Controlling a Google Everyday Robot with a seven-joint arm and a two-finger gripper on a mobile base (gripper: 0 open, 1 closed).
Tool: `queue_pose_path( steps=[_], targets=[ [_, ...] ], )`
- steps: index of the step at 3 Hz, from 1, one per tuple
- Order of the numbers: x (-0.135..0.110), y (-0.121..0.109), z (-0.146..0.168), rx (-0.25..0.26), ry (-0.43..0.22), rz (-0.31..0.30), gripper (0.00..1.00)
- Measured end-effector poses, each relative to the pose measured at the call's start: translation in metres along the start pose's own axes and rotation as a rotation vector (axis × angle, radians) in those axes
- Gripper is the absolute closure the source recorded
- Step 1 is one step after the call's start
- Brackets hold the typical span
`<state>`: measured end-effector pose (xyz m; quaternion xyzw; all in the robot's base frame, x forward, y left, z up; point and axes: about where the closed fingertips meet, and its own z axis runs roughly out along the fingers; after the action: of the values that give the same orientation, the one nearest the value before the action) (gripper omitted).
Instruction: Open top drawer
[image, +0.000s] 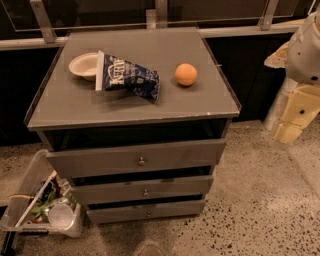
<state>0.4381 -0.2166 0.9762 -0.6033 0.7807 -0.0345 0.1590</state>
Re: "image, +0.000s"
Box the blue chip bag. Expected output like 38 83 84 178
95 51 160 100

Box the white slanted pole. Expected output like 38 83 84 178
263 77 297 133

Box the grey drawer cabinet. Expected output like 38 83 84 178
25 28 240 211

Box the grey top drawer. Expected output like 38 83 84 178
47 139 226 178

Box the white paper bowl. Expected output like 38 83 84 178
69 52 98 81

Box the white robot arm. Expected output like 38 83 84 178
264 8 320 144

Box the grey middle drawer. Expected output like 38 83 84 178
71 175 213 205

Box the orange fruit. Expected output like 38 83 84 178
175 63 198 86

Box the metal railing with glass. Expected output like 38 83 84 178
0 0 319 51

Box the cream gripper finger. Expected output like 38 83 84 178
264 42 288 69
274 85 320 144

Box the grey drawer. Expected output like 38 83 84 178
71 175 213 205
47 139 226 178
87 199 205 224

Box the white plastic cup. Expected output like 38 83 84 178
48 204 73 229

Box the clear plastic bin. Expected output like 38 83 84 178
1 150 83 238

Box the grey bottom drawer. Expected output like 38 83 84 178
87 199 205 224

